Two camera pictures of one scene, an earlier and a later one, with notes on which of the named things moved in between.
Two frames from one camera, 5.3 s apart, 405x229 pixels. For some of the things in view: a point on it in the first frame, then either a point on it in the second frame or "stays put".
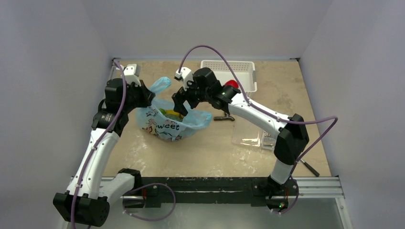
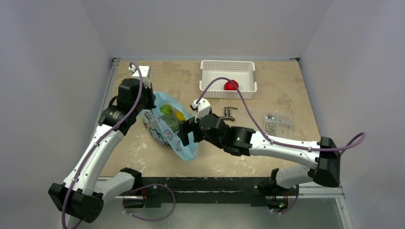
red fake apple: (232, 83) stays put
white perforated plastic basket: (244, 70) stays put
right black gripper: (188, 93) → (191, 131)
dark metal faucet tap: (227, 117) stays put
